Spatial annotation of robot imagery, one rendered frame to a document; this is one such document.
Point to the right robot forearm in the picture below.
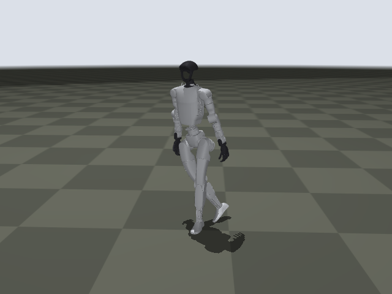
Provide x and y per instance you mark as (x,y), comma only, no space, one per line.
(178,127)

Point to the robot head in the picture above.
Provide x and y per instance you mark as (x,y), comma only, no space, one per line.
(189,67)

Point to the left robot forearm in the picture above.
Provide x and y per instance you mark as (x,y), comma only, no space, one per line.
(218,130)

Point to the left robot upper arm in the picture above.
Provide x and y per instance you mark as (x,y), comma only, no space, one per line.
(206,96)

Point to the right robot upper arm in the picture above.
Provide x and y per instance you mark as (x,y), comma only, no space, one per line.
(174,113)

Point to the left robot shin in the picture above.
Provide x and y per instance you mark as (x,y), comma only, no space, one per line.
(200,197)

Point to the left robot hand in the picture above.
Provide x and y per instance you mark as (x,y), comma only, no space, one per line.
(224,150)

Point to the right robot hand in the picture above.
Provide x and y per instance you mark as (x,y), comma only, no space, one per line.
(176,144)

